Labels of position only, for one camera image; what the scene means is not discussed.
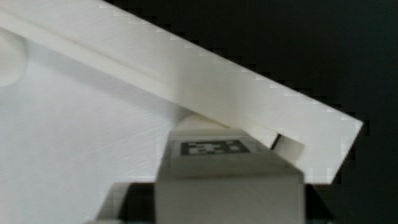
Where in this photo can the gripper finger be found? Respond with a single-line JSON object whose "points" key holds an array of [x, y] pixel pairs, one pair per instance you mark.
{"points": [[107, 216]]}

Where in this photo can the white table leg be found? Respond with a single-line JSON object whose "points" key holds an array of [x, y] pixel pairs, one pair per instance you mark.
{"points": [[226, 182]]}

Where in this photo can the white square tabletop part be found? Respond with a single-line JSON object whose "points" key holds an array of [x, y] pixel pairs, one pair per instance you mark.
{"points": [[103, 81]]}

